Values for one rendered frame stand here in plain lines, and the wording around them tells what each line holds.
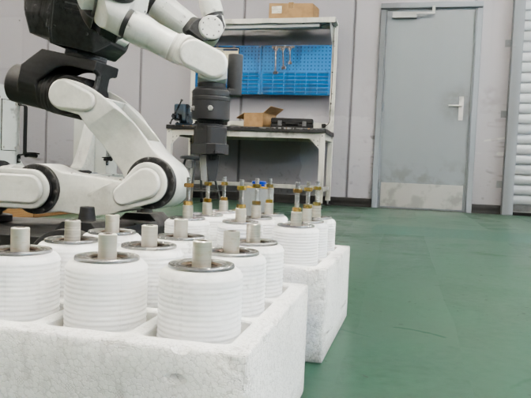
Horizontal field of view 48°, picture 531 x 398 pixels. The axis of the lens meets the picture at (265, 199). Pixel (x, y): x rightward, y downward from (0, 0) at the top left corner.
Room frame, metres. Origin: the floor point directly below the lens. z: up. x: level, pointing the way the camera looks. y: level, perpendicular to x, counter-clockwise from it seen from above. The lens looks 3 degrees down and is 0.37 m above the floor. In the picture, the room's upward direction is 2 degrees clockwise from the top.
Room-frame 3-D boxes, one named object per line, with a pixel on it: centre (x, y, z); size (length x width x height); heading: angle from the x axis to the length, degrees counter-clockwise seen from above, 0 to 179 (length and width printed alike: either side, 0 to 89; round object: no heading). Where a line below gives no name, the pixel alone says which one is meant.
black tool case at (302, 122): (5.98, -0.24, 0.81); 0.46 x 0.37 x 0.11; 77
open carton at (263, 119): (6.15, 0.09, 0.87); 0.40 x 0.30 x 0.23; 63
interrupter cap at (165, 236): (0.93, 0.13, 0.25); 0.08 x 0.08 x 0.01
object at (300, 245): (1.19, -0.06, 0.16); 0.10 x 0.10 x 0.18
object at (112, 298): (0.70, 0.18, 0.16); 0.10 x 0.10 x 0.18
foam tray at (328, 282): (1.34, 0.02, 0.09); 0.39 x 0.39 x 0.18; 75
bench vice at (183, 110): (5.90, 0.85, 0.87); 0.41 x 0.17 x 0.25; 167
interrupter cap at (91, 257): (0.70, 0.18, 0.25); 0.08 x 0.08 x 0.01
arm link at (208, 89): (1.38, 0.12, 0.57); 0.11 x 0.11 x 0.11; 7
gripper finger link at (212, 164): (1.35, 0.12, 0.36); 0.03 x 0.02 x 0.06; 120
